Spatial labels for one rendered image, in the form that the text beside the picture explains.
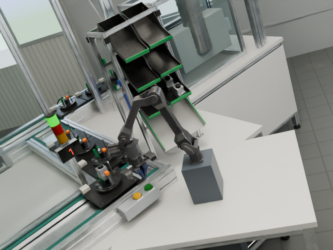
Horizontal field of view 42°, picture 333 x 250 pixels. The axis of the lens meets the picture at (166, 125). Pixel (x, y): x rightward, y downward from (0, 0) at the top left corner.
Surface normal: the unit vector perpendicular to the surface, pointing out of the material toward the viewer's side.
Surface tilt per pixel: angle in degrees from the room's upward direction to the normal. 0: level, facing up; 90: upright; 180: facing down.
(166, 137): 45
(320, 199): 0
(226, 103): 90
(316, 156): 0
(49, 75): 90
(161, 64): 25
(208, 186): 90
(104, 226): 90
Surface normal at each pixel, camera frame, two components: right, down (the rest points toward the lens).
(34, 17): -0.13, 0.51
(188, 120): 0.09, -0.40
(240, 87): 0.58, 0.19
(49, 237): -0.33, -0.84
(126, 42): -0.11, -0.64
